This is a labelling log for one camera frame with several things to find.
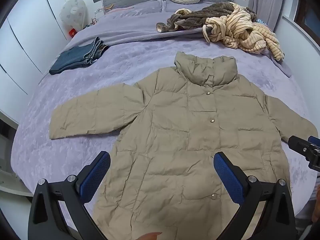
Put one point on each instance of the grey curtain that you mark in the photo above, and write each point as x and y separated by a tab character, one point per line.
272	0

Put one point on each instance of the white wardrobe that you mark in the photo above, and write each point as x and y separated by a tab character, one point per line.
25	42

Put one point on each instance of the purple pillow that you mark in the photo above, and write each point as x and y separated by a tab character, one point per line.
140	7

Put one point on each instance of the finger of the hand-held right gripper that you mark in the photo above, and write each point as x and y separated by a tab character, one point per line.
297	143
314	140

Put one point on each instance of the person's left hand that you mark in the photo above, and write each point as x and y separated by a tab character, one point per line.
150	236

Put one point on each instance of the cream striped fleece garment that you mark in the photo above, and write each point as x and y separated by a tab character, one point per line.
240	30

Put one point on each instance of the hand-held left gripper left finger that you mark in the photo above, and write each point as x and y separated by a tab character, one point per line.
96	172

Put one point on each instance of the covered white standing fan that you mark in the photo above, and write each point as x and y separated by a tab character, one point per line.
72	12

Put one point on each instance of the brown fleece garment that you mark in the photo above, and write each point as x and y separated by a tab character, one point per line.
192	17

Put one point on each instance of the khaki puffer jacket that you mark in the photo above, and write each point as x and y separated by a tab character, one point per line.
175	130

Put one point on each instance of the folded blue jeans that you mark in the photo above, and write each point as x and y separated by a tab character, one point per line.
70	60

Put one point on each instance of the dark framed window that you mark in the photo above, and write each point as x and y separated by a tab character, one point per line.
310	17

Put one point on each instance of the bed with purple cover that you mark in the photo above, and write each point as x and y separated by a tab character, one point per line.
140	55

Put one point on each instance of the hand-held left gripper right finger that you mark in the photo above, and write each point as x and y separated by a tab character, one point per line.
228	175

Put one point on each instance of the person's right hand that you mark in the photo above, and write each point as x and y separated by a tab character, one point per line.
316	205

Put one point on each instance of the blue patterned cloth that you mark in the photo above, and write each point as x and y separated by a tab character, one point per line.
261	21

